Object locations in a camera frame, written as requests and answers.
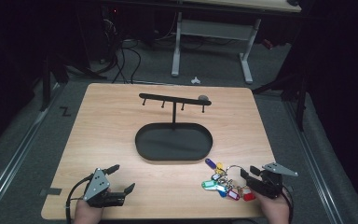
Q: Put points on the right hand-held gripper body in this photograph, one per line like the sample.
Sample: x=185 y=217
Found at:
x=268 y=185

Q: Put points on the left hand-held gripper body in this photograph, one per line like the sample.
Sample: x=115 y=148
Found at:
x=97 y=185

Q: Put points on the black key rack with tray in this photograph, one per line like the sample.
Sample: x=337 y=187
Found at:
x=174 y=143

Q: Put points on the person's right hand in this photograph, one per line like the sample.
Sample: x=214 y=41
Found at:
x=276 y=211

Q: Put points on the person's left hand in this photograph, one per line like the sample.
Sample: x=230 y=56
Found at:
x=85 y=214

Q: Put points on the grey tape strip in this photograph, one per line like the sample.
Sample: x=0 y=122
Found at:
x=51 y=192

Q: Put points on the black metal stand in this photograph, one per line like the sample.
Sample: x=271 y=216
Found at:
x=300 y=99
x=46 y=84

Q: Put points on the small grey round object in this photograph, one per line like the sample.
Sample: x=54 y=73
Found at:
x=203 y=97

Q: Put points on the small white floor object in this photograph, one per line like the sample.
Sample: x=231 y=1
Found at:
x=195 y=81

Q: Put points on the small red object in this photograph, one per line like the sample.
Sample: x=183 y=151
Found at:
x=268 y=44

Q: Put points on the light desk top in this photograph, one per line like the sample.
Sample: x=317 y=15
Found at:
x=261 y=4

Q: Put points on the aluminium floor rail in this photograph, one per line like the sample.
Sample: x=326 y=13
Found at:
x=9 y=168
x=315 y=161

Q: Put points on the white metal desk frame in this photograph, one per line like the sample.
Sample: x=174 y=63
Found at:
x=213 y=29

